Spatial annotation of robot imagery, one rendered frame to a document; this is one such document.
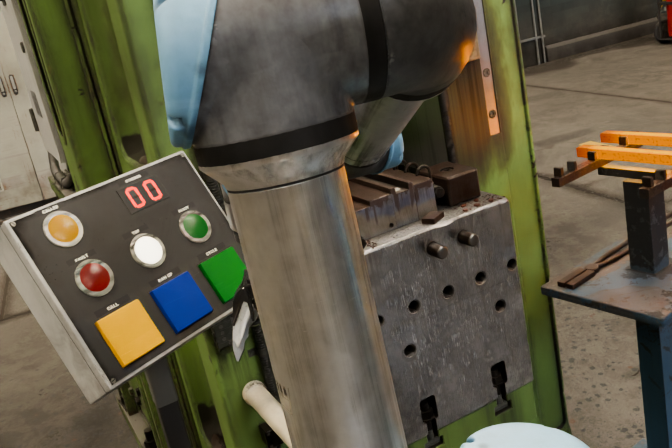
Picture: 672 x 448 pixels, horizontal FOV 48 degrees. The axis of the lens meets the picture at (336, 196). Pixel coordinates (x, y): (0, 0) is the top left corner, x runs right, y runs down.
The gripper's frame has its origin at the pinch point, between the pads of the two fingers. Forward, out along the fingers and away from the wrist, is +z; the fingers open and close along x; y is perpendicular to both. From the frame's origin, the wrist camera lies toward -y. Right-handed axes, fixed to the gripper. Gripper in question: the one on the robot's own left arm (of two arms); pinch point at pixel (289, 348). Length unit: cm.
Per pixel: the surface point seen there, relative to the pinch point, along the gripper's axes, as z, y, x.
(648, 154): -1, -48, 80
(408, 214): 0, -47, 27
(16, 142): 31, -531, -213
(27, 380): 93, -212, -130
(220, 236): -12.5, -20.5, -8.2
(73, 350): -7.6, 1.2, -29.3
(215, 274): -8.4, -14.2, -9.7
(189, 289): -8.4, -10.1, -13.6
